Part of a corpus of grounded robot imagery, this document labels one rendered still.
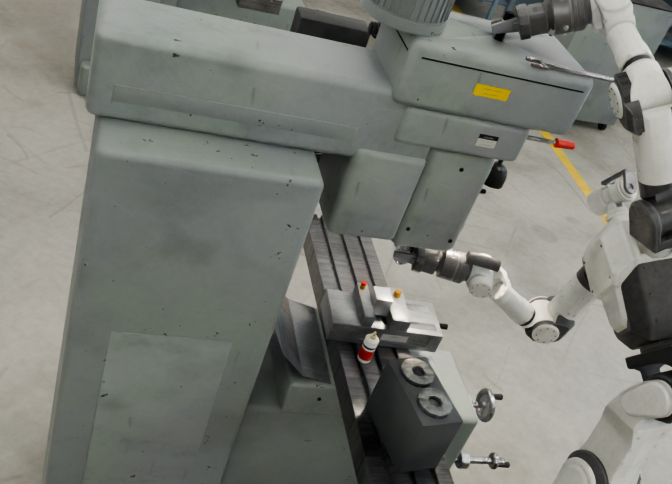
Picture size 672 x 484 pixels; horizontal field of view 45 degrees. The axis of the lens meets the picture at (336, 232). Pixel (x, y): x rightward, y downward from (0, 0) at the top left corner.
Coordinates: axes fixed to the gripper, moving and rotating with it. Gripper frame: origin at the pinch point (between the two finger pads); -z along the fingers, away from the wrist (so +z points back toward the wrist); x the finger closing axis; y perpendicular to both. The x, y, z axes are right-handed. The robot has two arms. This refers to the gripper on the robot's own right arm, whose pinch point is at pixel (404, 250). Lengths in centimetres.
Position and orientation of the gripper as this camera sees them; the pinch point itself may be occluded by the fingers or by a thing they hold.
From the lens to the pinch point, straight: 228.6
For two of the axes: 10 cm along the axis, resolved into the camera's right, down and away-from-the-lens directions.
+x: -1.2, 5.5, -8.3
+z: 9.5, 3.0, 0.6
